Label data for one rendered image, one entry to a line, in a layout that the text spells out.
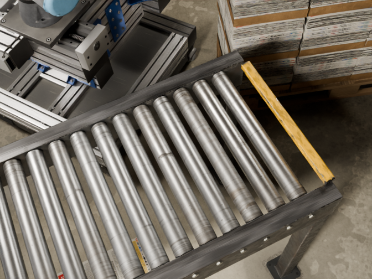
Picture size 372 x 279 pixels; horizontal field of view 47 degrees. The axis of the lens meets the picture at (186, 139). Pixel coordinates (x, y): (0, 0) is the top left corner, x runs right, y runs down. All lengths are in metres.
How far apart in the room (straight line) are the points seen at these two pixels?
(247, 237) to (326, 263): 0.90
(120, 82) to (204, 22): 0.74
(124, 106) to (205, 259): 0.50
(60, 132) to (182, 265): 0.51
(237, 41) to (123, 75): 0.62
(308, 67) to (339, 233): 0.74
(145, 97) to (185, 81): 0.13
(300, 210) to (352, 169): 1.04
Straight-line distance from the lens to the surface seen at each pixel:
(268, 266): 1.88
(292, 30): 1.79
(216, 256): 1.05
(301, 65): 1.99
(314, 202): 1.12
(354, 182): 2.09
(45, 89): 2.16
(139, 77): 2.05
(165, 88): 1.28
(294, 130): 1.18
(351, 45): 1.99
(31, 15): 1.50
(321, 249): 1.94
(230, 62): 1.33
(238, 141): 1.17
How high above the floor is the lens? 1.81
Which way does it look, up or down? 60 degrees down
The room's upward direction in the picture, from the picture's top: 6 degrees counter-clockwise
